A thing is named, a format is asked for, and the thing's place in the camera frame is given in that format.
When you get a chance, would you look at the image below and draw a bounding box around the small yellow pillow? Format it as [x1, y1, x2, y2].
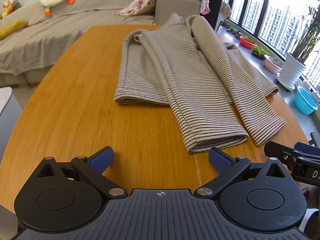
[0, 19, 29, 40]

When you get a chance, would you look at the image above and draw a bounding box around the striped beige garment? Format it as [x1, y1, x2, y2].
[114, 12, 287, 154]

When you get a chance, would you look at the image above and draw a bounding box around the white potted plant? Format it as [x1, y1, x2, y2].
[277, 4, 320, 91]

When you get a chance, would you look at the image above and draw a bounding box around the small colourful plush toy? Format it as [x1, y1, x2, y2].
[0, 0, 22, 18]

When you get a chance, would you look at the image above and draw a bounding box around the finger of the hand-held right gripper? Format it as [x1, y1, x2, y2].
[294, 142, 320, 158]
[264, 141, 297, 167]

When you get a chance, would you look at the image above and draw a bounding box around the green plant tray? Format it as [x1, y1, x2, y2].
[252, 45, 269, 60]

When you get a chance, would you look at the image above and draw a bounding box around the white flat panel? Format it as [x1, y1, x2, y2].
[0, 87, 13, 117]

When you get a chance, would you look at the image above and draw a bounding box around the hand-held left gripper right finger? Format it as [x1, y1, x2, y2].
[194, 147, 286, 200]

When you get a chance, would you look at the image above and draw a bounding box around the beige hanging cloth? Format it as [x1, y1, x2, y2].
[219, 2, 232, 18]

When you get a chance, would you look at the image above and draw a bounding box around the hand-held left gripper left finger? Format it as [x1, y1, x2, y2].
[37, 146, 127, 198]

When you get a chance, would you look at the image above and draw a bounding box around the red basin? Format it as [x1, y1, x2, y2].
[239, 36, 257, 48]

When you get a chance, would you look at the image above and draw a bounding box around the blue basin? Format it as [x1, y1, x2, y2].
[294, 86, 318, 115]

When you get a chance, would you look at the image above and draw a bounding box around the pink bowl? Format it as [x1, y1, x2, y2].
[264, 55, 284, 74]

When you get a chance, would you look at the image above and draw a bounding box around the grey sofa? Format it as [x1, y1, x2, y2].
[0, 0, 203, 85]

